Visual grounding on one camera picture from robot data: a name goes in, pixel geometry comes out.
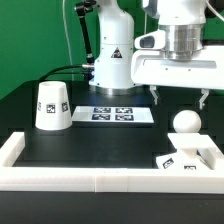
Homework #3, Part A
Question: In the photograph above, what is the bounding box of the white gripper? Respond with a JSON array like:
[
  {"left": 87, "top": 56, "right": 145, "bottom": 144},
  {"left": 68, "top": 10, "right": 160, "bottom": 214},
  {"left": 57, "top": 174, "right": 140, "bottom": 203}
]
[{"left": 131, "top": 45, "right": 224, "bottom": 110}]

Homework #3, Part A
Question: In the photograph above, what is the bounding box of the white lamp bulb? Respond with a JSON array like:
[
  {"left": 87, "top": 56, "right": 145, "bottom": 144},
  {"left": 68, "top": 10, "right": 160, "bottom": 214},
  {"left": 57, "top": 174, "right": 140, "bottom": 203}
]
[{"left": 173, "top": 110, "right": 201, "bottom": 133}]

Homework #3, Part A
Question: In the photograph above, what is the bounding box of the white lamp base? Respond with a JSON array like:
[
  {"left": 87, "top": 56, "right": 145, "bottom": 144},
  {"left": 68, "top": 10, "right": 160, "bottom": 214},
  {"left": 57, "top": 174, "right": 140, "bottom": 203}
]
[{"left": 156, "top": 133, "right": 216, "bottom": 171}]

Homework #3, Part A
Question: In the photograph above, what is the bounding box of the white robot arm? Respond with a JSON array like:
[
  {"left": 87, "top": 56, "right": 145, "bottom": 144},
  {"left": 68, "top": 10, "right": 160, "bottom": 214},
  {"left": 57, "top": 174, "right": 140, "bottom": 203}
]
[{"left": 90, "top": 0, "right": 224, "bottom": 98}]

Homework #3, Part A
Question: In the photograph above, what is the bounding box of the white lamp shade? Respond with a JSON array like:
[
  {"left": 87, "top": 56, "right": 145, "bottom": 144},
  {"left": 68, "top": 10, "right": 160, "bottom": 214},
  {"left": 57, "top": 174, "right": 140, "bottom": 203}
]
[{"left": 35, "top": 81, "right": 72, "bottom": 131}]

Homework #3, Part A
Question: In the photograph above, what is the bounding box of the white marker sheet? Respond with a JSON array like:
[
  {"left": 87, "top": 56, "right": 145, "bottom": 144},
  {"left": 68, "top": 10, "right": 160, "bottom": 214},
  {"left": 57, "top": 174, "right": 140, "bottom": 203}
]
[{"left": 72, "top": 106, "right": 154, "bottom": 123}]

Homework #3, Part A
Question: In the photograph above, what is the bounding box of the white U-shaped fence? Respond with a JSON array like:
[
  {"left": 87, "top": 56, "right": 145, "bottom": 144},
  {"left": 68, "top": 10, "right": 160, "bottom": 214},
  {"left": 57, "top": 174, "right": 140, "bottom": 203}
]
[{"left": 0, "top": 132, "right": 224, "bottom": 194}]

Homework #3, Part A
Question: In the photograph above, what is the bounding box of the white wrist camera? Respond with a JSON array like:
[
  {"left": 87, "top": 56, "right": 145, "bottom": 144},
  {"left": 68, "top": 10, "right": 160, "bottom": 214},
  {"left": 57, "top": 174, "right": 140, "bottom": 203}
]
[{"left": 134, "top": 30, "right": 166, "bottom": 50}]

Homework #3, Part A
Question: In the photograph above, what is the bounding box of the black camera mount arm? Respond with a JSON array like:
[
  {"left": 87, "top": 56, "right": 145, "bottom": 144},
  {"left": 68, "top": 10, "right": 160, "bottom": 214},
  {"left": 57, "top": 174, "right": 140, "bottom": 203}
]
[{"left": 74, "top": 0, "right": 96, "bottom": 64}]

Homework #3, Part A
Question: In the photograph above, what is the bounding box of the black cable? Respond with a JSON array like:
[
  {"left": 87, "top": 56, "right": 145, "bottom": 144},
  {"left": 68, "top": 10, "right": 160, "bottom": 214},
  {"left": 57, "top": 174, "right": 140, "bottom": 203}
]
[{"left": 38, "top": 64, "right": 96, "bottom": 83}]

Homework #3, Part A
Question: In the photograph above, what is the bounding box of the white cable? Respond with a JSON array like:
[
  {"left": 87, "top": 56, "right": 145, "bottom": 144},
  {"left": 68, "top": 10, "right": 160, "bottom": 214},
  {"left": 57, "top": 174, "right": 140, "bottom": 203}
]
[{"left": 62, "top": 0, "right": 76, "bottom": 82}]

